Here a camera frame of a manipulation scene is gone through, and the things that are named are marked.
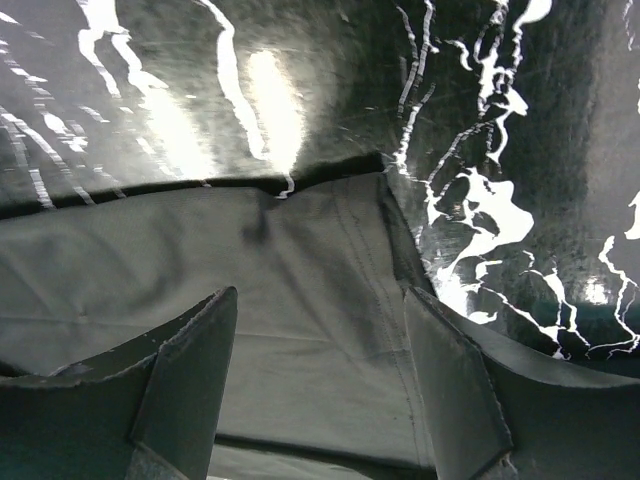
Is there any black marbled table mat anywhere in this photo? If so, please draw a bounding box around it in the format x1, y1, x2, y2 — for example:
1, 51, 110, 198
1, 1, 639, 360

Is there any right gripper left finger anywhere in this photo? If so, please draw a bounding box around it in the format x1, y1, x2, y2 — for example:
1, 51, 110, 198
1, 287, 238, 479

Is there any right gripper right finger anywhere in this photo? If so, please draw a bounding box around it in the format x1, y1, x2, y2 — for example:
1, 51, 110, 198
404, 288, 639, 479

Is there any black t shirt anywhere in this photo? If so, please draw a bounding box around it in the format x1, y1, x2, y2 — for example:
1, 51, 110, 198
1, 172, 434, 479

